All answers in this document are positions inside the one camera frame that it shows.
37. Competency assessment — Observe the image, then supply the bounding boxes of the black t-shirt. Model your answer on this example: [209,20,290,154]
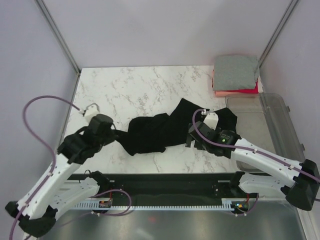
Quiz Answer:
[115,98,241,158]

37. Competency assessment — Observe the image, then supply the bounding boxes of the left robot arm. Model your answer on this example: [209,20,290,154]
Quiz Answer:
[5,113,116,238]

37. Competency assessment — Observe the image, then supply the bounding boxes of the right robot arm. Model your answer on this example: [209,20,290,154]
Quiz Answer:
[188,121,320,211]

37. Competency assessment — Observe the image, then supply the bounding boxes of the folded peach t-shirt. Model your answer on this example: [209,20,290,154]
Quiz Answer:
[213,76,264,98]

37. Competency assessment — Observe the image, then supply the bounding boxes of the clear plastic bin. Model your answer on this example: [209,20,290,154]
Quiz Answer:
[225,93,305,162]

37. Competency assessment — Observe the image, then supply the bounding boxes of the folded grey t-shirt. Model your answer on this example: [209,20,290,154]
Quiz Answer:
[213,55,260,91]

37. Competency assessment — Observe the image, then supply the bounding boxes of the folded red t-shirt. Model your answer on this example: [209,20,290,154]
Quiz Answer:
[230,81,259,94]

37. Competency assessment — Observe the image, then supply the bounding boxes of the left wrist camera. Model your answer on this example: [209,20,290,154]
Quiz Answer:
[79,103,100,123]

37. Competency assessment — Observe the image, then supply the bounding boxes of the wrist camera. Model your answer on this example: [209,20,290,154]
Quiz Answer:
[79,103,100,123]
[201,109,219,130]

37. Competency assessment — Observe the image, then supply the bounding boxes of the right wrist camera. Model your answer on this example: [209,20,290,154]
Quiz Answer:
[201,109,219,130]

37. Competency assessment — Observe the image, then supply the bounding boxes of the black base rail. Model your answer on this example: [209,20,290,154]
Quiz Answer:
[67,172,260,207]

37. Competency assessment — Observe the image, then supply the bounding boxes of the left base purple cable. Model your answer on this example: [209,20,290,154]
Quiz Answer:
[91,188,133,218]

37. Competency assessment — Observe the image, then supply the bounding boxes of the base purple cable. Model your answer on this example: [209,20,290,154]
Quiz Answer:
[91,188,133,218]
[231,192,261,218]

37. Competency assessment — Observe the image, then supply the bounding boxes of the white slotted cable duct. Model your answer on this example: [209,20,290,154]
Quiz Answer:
[71,198,248,211]

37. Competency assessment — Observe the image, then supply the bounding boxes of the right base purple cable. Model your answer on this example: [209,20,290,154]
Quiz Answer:
[231,192,261,218]

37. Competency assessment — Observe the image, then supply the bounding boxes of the left aluminium frame post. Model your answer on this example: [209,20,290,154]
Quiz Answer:
[34,0,82,76]

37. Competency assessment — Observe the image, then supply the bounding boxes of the aluminium frame post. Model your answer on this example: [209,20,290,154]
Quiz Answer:
[259,0,301,69]
[34,0,82,76]

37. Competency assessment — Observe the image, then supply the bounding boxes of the right aluminium frame post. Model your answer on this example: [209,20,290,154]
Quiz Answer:
[259,0,301,69]

